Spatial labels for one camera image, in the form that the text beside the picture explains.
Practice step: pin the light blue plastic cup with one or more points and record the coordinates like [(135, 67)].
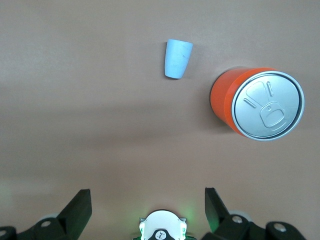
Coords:
[(177, 60)]

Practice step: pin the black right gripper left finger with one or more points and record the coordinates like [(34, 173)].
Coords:
[(72, 212)]

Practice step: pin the orange can with silver lid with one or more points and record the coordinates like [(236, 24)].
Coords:
[(268, 105)]

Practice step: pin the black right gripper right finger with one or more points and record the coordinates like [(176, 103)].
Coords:
[(220, 217)]

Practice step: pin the brown table cover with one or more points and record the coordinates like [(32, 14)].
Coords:
[(100, 112)]

